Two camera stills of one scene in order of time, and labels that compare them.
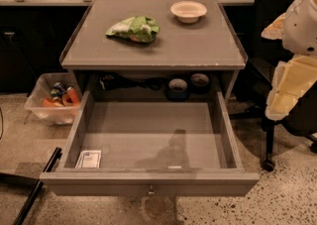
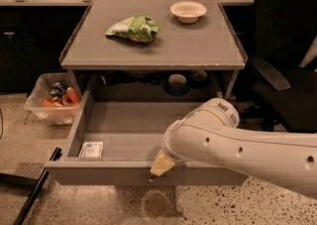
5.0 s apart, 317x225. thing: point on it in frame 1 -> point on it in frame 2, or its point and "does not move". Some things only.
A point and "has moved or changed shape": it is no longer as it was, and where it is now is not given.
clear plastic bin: (55, 98) does not move
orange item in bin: (70, 98) does not move
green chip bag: (141, 29) does not move
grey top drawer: (152, 143) has moved or changed shape
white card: (89, 159) -> (91, 150)
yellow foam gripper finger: (291, 80) -> (162, 165)
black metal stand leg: (35, 184) does not move
